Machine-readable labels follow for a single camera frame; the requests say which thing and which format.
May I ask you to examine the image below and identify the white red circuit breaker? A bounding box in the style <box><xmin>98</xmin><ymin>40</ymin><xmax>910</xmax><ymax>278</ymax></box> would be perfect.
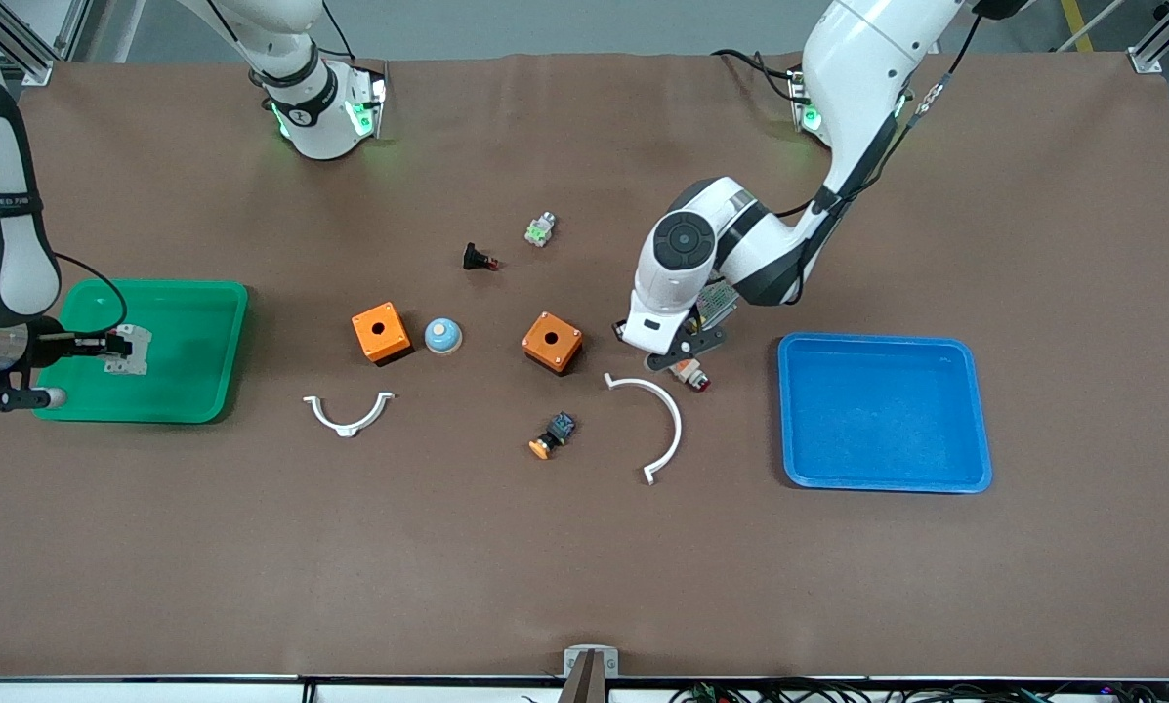
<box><xmin>104</xmin><ymin>324</ymin><xmax>153</xmax><ymax>378</ymax></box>

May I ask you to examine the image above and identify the metal mesh power supply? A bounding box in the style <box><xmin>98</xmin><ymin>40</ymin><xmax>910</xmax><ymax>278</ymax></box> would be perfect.
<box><xmin>691</xmin><ymin>281</ymin><xmax>741</xmax><ymax>331</ymax></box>

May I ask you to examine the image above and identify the green plastic tray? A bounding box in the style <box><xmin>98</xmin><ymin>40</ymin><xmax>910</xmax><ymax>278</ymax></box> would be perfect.
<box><xmin>29</xmin><ymin>279</ymin><xmax>250</xmax><ymax>425</ymax></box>

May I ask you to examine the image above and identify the orange button box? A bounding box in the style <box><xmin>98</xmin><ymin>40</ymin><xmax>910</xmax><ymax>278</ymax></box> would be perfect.
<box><xmin>351</xmin><ymin>301</ymin><xmax>415</xmax><ymax>367</ymax></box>
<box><xmin>521</xmin><ymin>310</ymin><xmax>585</xmax><ymax>376</ymax></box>

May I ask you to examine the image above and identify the orange headed black push button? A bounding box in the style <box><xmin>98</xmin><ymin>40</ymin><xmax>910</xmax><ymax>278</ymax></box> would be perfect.
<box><xmin>528</xmin><ymin>411</ymin><xmax>578</xmax><ymax>461</ymax></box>

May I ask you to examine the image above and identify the blue plastic tray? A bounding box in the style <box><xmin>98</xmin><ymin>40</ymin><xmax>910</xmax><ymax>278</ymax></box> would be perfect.
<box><xmin>776</xmin><ymin>332</ymin><xmax>994</xmax><ymax>495</ymax></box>

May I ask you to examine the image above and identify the dark brown pole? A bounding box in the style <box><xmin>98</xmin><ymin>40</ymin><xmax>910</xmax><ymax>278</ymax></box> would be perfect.
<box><xmin>556</xmin><ymin>651</ymin><xmax>611</xmax><ymax>703</ymax></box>

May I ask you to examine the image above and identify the large white curved bracket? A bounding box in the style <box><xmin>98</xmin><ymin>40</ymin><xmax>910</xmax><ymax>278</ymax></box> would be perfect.
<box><xmin>603</xmin><ymin>372</ymin><xmax>685</xmax><ymax>486</ymax></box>

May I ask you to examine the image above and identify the small white curved bracket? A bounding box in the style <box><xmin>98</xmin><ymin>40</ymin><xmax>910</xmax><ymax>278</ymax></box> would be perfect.
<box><xmin>302</xmin><ymin>392</ymin><xmax>397</xmax><ymax>439</ymax></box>

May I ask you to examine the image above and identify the black left base cable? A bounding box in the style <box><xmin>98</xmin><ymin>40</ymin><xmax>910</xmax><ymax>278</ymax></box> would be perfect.
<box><xmin>710</xmin><ymin>47</ymin><xmax>808</xmax><ymax>104</ymax></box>

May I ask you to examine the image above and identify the black base cable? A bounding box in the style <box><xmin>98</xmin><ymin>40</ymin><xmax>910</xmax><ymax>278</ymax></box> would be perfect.
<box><xmin>208</xmin><ymin>0</ymin><xmax>391</xmax><ymax>84</ymax></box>
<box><xmin>710</xmin><ymin>47</ymin><xmax>808</xmax><ymax>104</ymax></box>

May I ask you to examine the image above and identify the aluminium frame profile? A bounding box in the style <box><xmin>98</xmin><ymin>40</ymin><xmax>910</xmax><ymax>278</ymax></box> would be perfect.
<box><xmin>0</xmin><ymin>0</ymin><xmax>95</xmax><ymax>87</ymax></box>
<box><xmin>1127</xmin><ymin>0</ymin><xmax>1169</xmax><ymax>76</ymax></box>

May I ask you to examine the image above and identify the white black table edge rail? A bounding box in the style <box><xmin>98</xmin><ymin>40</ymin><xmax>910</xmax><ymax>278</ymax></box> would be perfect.
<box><xmin>0</xmin><ymin>673</ymin><xmax>1169</xmax><ymax>703</ymax></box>

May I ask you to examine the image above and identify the grey metal mount bracket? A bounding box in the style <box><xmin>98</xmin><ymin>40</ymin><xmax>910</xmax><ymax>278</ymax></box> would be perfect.
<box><xmin>564</xmin><ymin>644</ymin><xmax>620</xmax><ymax>679</ymax></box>

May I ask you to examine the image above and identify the black right base cable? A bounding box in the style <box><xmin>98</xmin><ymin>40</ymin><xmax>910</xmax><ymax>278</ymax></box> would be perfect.
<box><xmin>208</xmin><ymin>0</ymin><xmax>391</xmax><ymax>84</ymax></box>

